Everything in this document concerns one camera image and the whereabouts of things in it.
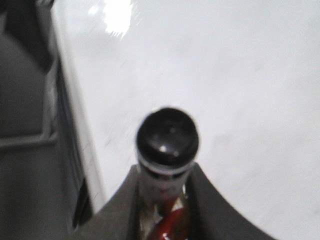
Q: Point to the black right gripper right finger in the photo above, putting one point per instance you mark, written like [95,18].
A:
[212,217]

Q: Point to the white black whiteboard marker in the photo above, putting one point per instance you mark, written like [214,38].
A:
[167,142]

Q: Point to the white whiteboard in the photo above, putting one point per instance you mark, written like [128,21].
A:
[246,71]

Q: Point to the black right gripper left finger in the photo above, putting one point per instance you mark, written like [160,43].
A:
[119,217]

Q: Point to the red magnet taped to marker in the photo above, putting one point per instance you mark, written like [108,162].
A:
[170,222]

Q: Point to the grey aluminium whiteboard frame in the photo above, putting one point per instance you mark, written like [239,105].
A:
[85,194]

